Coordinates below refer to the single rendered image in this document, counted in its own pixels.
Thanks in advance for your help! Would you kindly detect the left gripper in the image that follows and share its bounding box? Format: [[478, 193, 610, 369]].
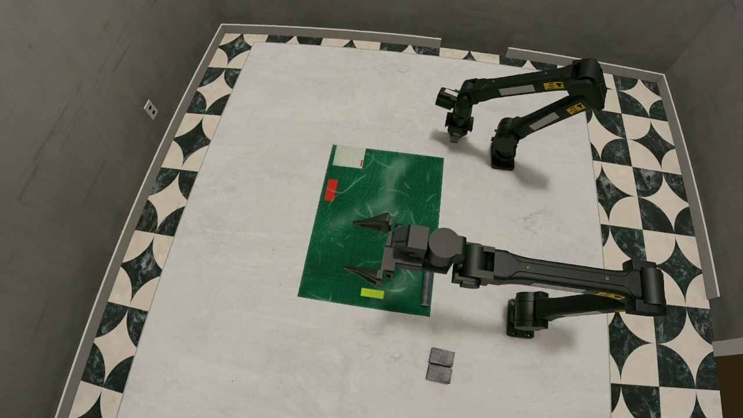
[[344, 212, 402, 287]]

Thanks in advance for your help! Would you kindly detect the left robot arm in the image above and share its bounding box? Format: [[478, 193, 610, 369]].
[[394, 224, 667, 339]]

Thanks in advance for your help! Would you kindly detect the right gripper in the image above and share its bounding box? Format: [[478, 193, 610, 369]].
[[445, 111, 474, 138]]

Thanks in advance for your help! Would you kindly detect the green mat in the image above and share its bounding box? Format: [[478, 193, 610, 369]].
[[297, 145, 444, 317]]

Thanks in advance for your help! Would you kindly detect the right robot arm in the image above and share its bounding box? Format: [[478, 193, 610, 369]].
[[435, 58, 607, 171]]

